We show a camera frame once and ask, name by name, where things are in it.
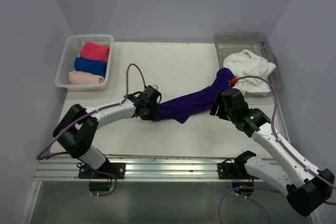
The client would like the purple towel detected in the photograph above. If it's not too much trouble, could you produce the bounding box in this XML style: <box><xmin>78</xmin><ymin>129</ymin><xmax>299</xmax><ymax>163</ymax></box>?
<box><xmin>155</xmin><ymin>68</ymin><xmax>235</xmax><ymax>124</ymax></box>

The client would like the pink red towel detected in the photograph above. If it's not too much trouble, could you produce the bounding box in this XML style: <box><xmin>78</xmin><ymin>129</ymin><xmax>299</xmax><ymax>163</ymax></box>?
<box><xmin>79</xmin><ymin>42</ymin><xmax>110</xmax><ymax>63</ymax></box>

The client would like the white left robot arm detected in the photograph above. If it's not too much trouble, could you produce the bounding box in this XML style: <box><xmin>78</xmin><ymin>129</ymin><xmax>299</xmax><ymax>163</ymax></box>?
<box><xmin>52</xmin><ymin>86</ymin><xmax>162</xmax><ymax>178</ymax></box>

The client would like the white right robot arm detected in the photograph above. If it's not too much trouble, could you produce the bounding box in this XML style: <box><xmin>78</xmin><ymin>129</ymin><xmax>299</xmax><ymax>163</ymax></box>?
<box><xmin>210</xmin><ymin>89</ymin><xmax>335</xmax><ymax>217</ymax></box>

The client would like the white towel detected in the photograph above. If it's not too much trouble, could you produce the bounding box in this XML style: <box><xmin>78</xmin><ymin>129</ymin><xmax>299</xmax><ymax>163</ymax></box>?
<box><xmin>223</xmin><ymin>49</ymin><xmax>277</xmax><ymax>95</ymax></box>

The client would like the clear plastic bin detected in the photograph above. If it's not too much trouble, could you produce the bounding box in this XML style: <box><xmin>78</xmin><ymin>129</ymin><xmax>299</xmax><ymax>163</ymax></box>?
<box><xmin>214</xmin><ymin>32</ymin><xmax>284</xmax><ymax>93</ymax></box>

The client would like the light pink rolled towel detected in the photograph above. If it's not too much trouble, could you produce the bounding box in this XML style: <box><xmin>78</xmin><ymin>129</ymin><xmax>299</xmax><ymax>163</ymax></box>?
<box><xmin>68</xmin><ymin>71</ymin><xmax>105</xmax><ymax>84</ymax></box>

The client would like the blue rolled towel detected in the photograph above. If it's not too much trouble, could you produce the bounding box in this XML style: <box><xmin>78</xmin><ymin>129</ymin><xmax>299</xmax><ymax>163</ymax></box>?
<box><xmin>74</xmin><ymin>57</ymin><xmax>107</xmax><ymax>78</ymax></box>

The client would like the white plastic basket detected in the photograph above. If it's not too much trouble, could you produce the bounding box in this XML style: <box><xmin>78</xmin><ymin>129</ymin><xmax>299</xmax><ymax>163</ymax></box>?
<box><xmin>55</xmin><ymin>34</ymin><xmax>113</xmax><ymax>91</ymax></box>

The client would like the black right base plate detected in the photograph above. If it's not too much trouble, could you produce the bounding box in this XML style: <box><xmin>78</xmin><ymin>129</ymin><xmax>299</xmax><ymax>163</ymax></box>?
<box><xmin>217</xmin><ymin>159</ymin><xmax>251</xmax><ymax>180</ymax></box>

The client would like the aluminium mounting rail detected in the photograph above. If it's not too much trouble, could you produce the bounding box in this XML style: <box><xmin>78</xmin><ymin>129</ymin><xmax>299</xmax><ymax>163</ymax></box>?
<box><xmin>34</xmin><ymin>155</ymin><xmax>233</xmax><ymax>182</ymax></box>

